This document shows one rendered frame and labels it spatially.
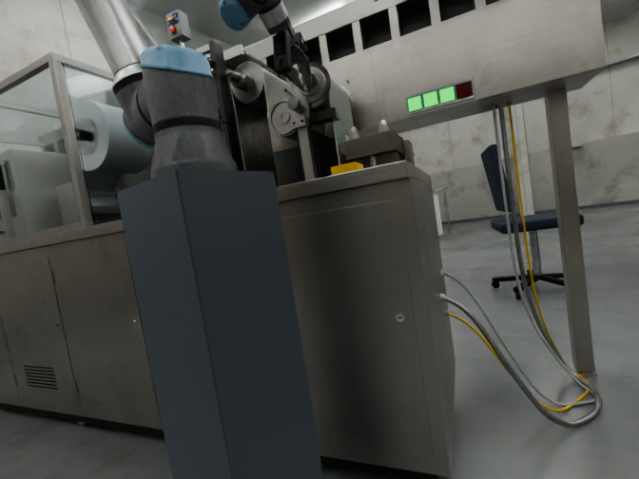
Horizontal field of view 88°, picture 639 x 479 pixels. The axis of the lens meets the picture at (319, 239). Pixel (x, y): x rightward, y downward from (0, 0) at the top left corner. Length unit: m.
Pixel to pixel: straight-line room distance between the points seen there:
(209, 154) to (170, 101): 0.10
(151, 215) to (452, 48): 1.24
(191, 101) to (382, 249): 0.53
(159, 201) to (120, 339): 1.03
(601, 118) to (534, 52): 9.12
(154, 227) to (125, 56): 0.36
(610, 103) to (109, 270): 10.39
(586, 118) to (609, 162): 1.17
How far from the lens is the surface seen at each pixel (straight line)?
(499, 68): 1.48
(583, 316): 1.70
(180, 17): 1.69
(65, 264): 1.71
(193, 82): 0.65
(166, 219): 0.55
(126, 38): 0.82
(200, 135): 0.61
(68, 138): 1.69
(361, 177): 0.82
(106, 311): 1.55
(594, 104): 10.63
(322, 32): 1.68
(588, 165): 10.48
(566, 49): 1.52
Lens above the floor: 0.80
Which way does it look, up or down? 4 degrees down
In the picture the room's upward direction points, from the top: 9 degrees counter-clockwise
